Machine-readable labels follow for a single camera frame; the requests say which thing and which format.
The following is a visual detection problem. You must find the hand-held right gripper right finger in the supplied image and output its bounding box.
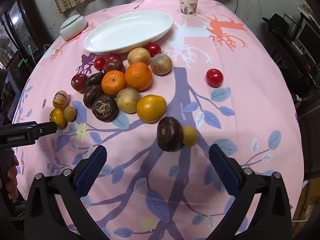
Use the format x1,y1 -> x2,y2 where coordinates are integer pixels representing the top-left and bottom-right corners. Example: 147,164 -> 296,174
205,144 -> 293,240

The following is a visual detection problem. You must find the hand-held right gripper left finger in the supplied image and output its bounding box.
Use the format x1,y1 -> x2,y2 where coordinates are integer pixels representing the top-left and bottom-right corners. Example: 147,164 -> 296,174
24,145 -> 110,240

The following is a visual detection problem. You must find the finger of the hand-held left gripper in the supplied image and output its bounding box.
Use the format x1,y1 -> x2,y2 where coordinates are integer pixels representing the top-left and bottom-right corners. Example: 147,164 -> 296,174
34,121 -> 58,139

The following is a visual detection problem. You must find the small yellow tomato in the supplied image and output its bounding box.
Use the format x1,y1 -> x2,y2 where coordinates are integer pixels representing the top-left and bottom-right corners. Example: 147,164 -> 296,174
49,108 -> 67,130

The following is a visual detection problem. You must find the tan longan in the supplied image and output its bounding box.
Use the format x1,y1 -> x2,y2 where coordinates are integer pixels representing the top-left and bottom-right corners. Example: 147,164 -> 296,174
63,106 -> 77,122

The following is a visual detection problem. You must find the striped pepino melon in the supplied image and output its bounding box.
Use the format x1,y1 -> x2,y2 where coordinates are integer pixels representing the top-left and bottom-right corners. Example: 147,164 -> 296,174
52,90 -> 68,110

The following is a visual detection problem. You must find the yellow longan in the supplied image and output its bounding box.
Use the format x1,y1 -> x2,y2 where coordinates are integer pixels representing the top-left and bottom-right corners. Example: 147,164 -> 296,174
182,126 -> 198,146

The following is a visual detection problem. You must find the dark brown water chestnut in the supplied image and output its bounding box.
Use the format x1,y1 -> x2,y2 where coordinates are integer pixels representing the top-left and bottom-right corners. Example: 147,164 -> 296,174
157,117 -> 185,152
92,94 -> 119,123
83,85 -> 104,109
85,72 -> 105,87

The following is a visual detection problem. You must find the dark red plum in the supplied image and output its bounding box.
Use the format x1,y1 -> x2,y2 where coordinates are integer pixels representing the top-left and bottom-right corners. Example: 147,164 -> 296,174
103,59 -> 125,74
71,74 -> 88,93

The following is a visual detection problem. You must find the mottled tan passion fruit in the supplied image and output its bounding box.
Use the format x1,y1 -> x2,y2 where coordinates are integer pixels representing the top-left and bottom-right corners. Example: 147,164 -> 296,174
116,87 -> 141,114
150,53 -> 173,76

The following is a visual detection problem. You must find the small orange mandarin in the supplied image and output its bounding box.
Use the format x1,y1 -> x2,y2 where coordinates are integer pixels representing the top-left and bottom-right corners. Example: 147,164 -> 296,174
101,70 -> 127,97

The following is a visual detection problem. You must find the large yellow tomato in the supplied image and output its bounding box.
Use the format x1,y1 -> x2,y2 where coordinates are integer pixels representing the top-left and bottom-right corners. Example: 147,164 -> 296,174
136,94 -> 167,123

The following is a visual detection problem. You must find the large orange mandarin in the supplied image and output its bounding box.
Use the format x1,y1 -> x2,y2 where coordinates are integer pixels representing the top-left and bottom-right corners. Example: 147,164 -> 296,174
124,62 -> 153,91

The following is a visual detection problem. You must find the smooth tan passion fruit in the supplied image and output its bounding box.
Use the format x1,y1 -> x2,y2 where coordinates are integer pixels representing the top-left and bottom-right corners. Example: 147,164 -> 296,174
127,47 -> 151,65

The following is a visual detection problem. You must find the white oval plate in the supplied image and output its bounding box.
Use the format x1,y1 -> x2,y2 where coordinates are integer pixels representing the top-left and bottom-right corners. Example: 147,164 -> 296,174
84,10 -> 174,54

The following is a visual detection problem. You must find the person's left hand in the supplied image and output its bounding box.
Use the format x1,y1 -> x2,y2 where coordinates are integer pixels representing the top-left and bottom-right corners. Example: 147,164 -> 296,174
6,154 -> 20,200

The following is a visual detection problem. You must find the pink printed tablecloth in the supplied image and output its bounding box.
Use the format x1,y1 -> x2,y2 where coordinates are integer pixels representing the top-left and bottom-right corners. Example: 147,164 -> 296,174
11,0 -> 302,240

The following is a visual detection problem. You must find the cardboard box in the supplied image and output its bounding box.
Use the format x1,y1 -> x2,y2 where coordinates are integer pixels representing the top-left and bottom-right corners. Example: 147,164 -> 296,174
291,180 -> 320,228

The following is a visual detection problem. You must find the white lidded ceramic jar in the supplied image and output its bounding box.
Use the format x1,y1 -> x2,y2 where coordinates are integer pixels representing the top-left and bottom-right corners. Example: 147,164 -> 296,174
59,15 -> 87,41

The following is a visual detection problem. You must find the dark wooden cabinet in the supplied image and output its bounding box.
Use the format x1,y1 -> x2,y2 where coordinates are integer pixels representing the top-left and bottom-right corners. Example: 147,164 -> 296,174
0,0 -> 53,68

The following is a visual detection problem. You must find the black desk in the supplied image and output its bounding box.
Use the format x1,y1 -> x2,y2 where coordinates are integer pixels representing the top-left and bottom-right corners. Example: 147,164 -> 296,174
261,12 -> 320,100

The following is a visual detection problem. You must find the computer monitor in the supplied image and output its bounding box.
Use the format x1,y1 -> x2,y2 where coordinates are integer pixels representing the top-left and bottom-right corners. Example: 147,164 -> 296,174
297,21 -> 320,63

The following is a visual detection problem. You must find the black hat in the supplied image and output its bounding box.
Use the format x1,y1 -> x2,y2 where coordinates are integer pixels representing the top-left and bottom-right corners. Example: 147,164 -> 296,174
262,13 -> 293,39

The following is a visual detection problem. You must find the printed paper cup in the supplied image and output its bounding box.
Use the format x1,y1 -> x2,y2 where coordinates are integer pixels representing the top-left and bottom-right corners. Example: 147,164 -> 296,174
177,0 -> 200,17

